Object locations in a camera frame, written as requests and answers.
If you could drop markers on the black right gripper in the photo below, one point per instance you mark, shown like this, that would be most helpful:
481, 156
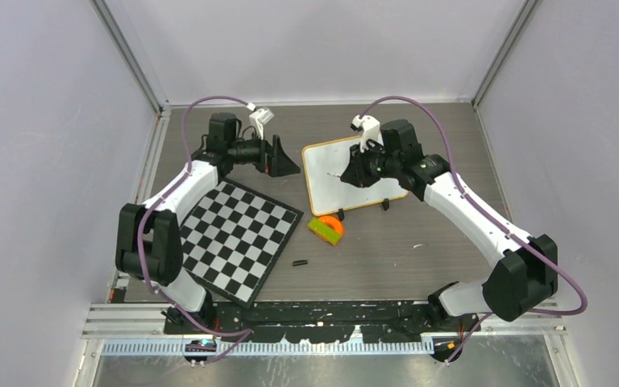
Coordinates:
356, 172

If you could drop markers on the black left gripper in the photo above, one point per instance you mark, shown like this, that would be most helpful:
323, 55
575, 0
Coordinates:
280, 164

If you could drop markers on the yellow framed whiteboard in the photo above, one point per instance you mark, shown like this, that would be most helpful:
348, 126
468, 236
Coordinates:
324, 166

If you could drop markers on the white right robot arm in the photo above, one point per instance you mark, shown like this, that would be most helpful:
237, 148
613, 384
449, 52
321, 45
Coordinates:
521, 276

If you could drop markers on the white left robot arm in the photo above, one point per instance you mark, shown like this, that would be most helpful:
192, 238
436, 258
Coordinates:
149, 238

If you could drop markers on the metal whiteboard stand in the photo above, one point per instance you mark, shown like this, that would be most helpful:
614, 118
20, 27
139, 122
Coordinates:
384, 205

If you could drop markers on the green orange toy block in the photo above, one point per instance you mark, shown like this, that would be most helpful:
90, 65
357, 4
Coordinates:
328, 228

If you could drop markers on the black white chessboard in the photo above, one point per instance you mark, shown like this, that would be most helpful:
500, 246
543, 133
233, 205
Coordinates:
231, 240

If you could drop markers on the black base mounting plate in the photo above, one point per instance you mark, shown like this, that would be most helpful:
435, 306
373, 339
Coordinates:
329, 322

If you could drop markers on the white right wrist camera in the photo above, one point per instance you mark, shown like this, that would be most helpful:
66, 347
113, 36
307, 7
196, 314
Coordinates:
369, 129

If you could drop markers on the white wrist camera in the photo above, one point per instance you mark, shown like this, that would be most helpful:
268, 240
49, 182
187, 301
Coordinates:
369, 129
259, 118

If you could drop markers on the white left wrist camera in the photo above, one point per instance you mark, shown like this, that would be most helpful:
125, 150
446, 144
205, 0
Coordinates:
259, 118

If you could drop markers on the white toothed cable rail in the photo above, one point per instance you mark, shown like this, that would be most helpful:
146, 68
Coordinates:
210, 347

